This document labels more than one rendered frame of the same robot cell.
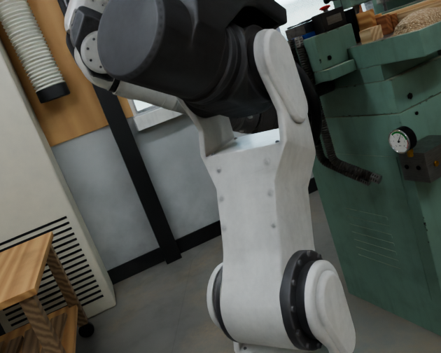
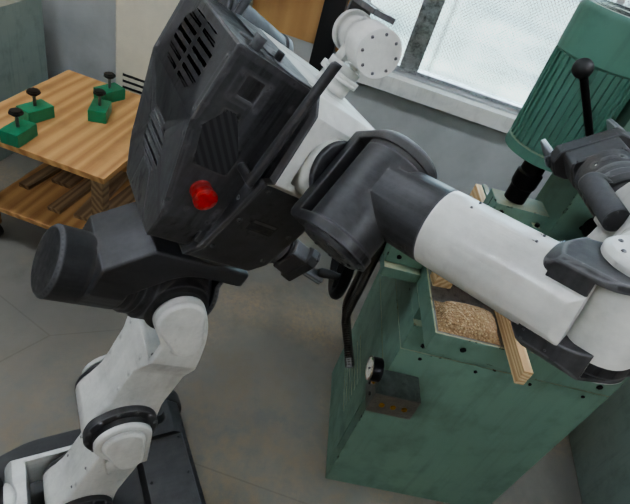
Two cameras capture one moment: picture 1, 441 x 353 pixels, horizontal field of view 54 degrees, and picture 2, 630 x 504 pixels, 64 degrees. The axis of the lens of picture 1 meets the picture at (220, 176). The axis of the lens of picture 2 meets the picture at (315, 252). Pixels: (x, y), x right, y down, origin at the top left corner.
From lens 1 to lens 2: 0.78 m
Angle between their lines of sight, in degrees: 28
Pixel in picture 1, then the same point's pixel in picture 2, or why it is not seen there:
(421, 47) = (428, 343)
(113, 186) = not seen: hidden behind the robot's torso
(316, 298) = (106, 441)
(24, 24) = not seen: outside the picture
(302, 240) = (145, 401)
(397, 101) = (406, 341)
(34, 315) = (97, 194)
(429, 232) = (360, 422)
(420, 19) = (453, 323)
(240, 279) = (91, 386)
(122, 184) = not seen: hidden behind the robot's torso
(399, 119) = (398, 351)
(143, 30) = (43, 278)
